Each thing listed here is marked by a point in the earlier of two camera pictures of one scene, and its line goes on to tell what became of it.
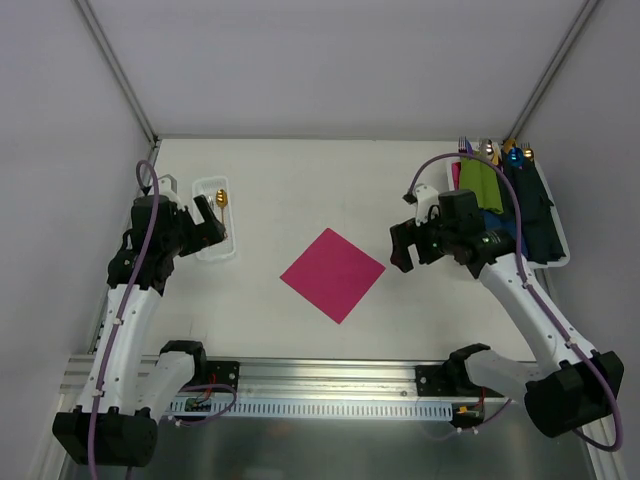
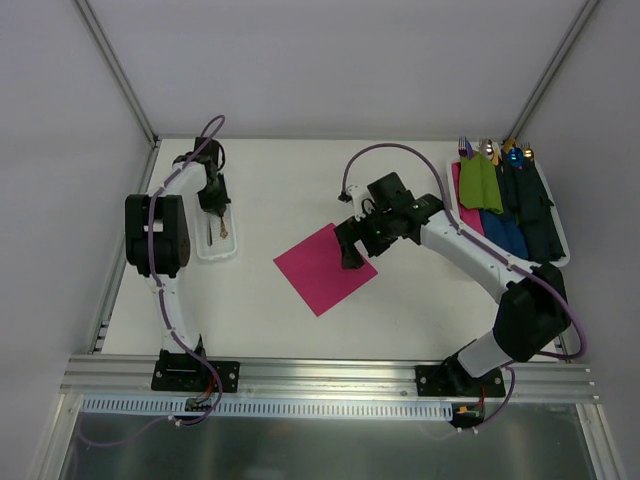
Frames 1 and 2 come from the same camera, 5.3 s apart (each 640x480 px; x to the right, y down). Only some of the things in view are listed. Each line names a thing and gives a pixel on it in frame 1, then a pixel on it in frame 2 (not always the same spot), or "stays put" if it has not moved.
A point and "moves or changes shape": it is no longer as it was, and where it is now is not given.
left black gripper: (195, 228) -> (214, 201)
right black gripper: (414, 240) -> (355, 236)
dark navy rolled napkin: (507, 194) stays put
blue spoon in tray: (516, 156) stays put
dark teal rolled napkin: (542, 241) stays put
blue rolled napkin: (505, 222) stays put
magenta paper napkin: (333, 275) moves or changes shape
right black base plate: (434, 380) stays put
